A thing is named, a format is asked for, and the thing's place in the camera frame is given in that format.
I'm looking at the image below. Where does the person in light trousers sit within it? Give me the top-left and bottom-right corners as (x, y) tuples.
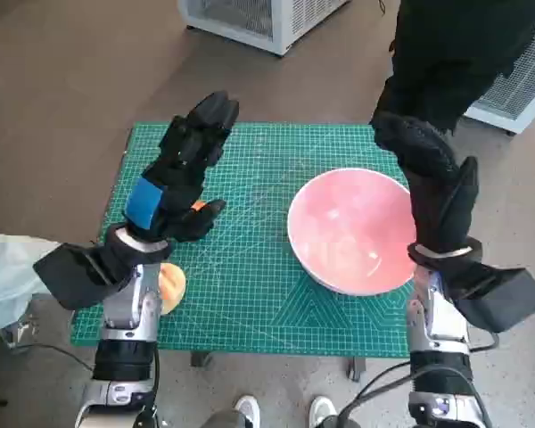
(0, 233), (62, 351)

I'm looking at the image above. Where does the person in black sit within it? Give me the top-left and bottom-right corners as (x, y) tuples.
(368, 0), (535, 135)

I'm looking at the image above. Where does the white cabinet with metal grille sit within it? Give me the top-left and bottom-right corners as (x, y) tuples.
(463, 29), (535, 137)

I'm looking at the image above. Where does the black metal floor device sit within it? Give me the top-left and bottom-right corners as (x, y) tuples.
(133, 399), (161, 428)

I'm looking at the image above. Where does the white cabinet with glass front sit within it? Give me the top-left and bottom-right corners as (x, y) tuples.
(177, 0), (353, 57)

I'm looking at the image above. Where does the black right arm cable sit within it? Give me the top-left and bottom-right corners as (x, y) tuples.
(350, 360), (414, 428)

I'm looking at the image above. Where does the round toy bread bun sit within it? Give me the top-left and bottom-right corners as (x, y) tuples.
(158, 262), (188, 316)

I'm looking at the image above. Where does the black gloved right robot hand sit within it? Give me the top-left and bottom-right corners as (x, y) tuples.
(370, 110), (481, 256)

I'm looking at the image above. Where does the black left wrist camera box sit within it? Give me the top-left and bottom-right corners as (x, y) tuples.
(32, 243), (130, 311)

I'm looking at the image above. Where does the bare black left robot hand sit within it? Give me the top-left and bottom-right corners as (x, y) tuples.
(120, 90), (241, 244)

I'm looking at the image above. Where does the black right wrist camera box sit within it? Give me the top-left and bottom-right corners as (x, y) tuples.
(454, 262), (535, 333)

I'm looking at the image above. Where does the black floor cable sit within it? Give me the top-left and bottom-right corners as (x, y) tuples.
(11, 342), (95, 372)

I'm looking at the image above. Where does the black right camera cable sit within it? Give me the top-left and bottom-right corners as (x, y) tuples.
(467, 332), (500, 353)

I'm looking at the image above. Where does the green cutting mat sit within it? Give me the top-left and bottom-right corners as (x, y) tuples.
(69, 122), (418, 358)

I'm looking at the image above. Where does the white shoe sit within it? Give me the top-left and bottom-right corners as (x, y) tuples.
(309, 395), (338, 428)
(234, 395), (261, 428)

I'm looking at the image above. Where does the pink bowl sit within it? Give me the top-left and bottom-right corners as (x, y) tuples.
(287, 168), (418, 296)

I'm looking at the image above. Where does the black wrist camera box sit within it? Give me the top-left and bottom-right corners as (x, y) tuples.
(454, 262), (535, 333)
(32, 243), (130, 311)

